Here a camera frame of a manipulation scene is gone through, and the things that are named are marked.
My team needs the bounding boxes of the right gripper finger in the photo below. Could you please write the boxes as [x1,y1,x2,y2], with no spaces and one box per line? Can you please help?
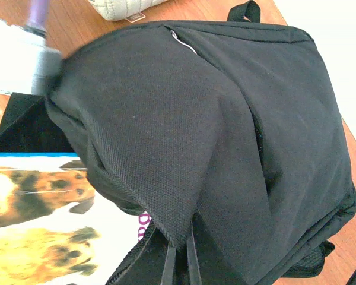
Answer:
[160,228,202,285]

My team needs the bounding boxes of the black student backpack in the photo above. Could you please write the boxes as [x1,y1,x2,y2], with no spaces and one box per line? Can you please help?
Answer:
[0,1,356,284]

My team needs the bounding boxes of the dog picture book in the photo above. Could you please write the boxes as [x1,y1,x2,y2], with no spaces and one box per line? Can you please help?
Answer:
[0,153,151,284]

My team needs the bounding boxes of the beige pencil case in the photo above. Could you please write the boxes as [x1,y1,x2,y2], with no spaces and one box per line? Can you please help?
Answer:
[88,0,165,21]

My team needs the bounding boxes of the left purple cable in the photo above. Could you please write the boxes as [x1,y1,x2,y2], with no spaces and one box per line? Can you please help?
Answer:
[25,0,51,35]

